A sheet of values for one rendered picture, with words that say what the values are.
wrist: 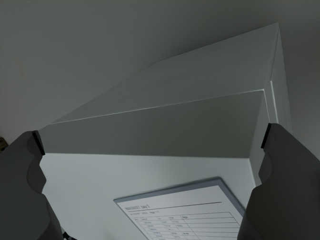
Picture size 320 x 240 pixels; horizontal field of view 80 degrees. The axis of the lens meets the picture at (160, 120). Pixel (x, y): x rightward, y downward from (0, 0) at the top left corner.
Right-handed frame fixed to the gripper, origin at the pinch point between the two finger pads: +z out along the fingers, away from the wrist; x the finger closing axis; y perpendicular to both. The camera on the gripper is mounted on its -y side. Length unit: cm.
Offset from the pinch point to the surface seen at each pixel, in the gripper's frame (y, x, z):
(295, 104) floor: 41, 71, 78
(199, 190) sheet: 10.7, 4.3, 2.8
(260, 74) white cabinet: 4.6, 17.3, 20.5
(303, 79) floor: 28, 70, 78
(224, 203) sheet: 11.1, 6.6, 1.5
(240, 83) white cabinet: 5.7, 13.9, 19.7
